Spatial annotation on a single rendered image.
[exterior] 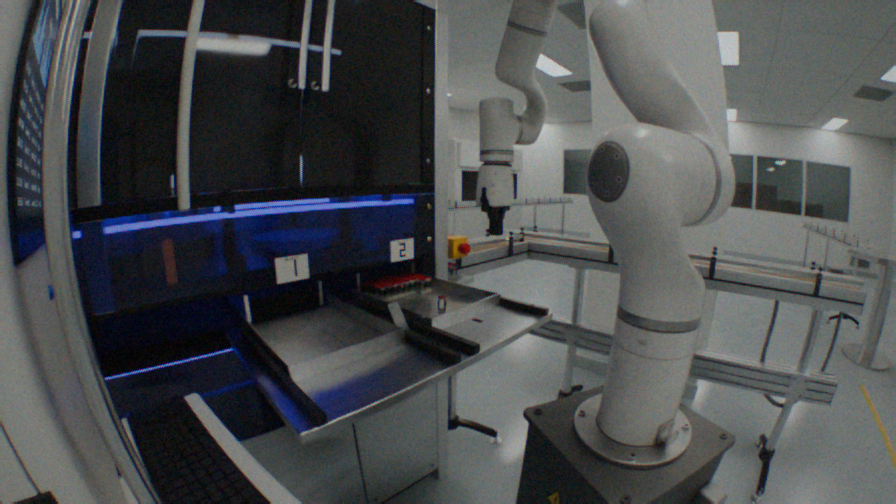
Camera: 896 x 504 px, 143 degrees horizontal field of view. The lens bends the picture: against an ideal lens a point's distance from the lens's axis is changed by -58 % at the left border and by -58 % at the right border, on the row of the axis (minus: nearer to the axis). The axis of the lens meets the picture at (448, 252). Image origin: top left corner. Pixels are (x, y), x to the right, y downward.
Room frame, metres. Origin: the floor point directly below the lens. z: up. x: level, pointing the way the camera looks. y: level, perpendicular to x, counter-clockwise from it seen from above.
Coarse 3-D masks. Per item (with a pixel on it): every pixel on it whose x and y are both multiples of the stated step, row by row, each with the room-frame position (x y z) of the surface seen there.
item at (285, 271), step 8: (296, 256) 0.78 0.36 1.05; (304, 256) 0.80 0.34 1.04; (280, 264) 0.75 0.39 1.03; (288, 264) 0.77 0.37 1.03; (304, 264) 0.80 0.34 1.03; (280, 272) 0.75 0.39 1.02; (288, 272) 0.77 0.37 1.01; (304, 272) 0.80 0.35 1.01; (280, 280) 0.75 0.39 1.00; (288, 280) 0.76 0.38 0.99
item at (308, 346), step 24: (240, 312) 0.74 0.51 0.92; (312, 312) 0.85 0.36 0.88; (336, 312) 0.86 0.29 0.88; (360, 312) 0.80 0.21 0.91; (264, 336) 0.68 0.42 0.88; (288, 336) 0.69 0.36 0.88; (312, 336) 0.70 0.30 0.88; (336, 336) 0.71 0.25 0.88; (360, 336) 0.71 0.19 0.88; (384, 336) 0.65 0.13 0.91; (288, 360) 0.58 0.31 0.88; (312, 360) 0.54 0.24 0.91; (336, 360) 0.57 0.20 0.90
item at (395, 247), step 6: (402, 240) 1.02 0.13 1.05; (408, 240) 1.04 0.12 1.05; (396, 246) 1.00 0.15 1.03; (402, 246) 1.02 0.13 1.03; (408, 246) 1.04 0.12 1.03; (396, 252) 1.00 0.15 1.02; (402, 252) 1.02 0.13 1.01; (408, 252) 1.04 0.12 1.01; (396, 258) 1.00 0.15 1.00; (402, 258) 1.02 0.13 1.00; (408, 258) 1.04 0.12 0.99
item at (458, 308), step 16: (352, 288) 0.98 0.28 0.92; (432, 288) 1.10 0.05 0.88; (448, 288) 1.06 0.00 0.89; (464, 288) 1.02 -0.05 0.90; (384, 304) 0.87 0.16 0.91; (400, 304) 0.94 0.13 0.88; (416, 304) 0.94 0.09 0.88; (432, 304) 0.94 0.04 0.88; (448, 304) 0.94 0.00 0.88; (464, 304) 0.94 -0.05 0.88; (480, 304) 0.87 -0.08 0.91; (496, 304) 0.92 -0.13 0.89; (432, 320) 0.75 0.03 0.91; (448, 320) 0.78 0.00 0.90
